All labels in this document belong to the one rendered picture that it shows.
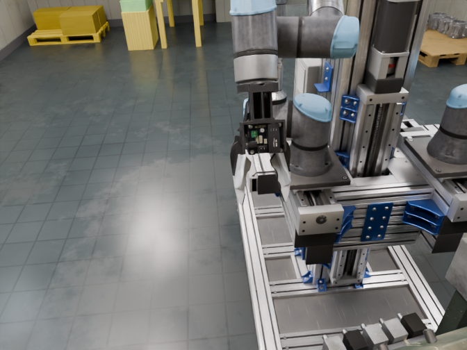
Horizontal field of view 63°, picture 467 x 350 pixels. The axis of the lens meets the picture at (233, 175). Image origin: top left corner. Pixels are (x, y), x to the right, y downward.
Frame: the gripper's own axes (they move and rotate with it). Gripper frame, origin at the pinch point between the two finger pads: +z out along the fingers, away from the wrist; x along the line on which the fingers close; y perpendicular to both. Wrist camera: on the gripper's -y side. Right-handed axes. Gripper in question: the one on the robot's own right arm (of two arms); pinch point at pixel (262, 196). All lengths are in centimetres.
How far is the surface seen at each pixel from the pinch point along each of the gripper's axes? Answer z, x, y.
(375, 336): 48, 33, -28
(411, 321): 46, 44, -31
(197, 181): 31, -22, -225
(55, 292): 75, -103, -141
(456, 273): 37, 63, -39
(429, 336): 41, 41, -16
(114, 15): -211, -165, -651
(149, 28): -153, -87, -513
